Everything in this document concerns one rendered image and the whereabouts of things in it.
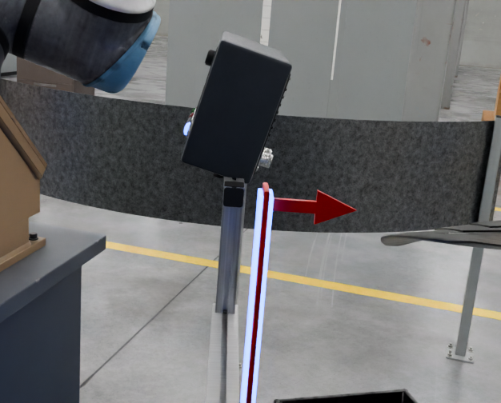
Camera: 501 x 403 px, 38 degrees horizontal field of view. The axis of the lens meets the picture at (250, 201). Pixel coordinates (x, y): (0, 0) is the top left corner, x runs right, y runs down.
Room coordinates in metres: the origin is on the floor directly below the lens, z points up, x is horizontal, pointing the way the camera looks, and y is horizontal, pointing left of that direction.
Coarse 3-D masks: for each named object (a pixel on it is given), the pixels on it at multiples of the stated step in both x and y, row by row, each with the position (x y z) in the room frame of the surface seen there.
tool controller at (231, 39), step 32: (224, 32) 1.27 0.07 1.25; (224, 64) 1.04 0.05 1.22; (256, 64) 1.04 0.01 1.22; (288, 64) 1.05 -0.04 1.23; (224, 96) 1.04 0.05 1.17; (256, 96) 1.04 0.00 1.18; (192, 128) 1.04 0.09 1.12; (224, 128) 1.04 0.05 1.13; (256, 128) 1.04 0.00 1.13; (192, 160) 1.04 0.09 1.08; (224, 160) 1.04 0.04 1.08; (256, 160) 1.05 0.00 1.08
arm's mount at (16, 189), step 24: (0, 96) 0.75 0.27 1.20; (0, 120) 0.75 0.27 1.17; (0, 144) 0.76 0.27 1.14; (24, 144) 0.79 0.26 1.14; (0, 168) 0.76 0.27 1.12; (24, 168) 0.80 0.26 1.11; (0, 192) 0.76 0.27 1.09; (24, 192) 0.80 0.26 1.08; (0, 216) 0.75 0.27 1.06; (24, 216) 0.80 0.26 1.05; (0, 240) 0.75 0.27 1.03; (24, 240) 0.80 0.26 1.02; (0, 264) 0.74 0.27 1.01
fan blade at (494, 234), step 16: (480, 224) 0.51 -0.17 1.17; (496, 224) 0.50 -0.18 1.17; (384, 240) 0.53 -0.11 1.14; (400, 240) 0.55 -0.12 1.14; (416, 240) 0.58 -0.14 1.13; (432, 240) 0.40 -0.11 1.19; (448, 240) 0.39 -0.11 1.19; (464, 240) 0.40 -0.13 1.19; (480, 240) 0.41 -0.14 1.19; (496, 240) 0.42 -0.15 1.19
